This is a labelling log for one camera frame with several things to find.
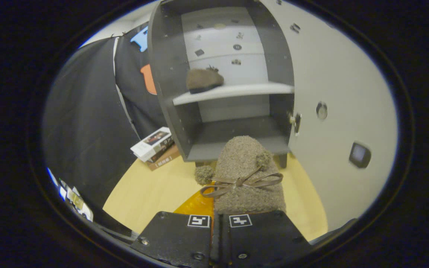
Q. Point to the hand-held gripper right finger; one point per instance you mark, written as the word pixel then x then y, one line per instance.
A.
pixel 266 238

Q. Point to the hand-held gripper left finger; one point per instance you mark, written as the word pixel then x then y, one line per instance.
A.
pixel 177 242

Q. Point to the brown fuzzy shoe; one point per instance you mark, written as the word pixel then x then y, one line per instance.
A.
pixel 204 80
pixel 244 160

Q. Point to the dark grey shoe cabinet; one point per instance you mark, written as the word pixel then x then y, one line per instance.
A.
pixel 237 134

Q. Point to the light grey shoe cabinet door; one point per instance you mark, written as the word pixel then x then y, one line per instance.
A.
pixel 330 93

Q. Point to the brown book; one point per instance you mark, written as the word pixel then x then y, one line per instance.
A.
pixel 164 158

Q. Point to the blurred white and blue clutter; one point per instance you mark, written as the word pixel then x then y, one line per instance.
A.
pixel 73 199

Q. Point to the black backdrop cloth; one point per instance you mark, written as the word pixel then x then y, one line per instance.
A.
pixel 88 111

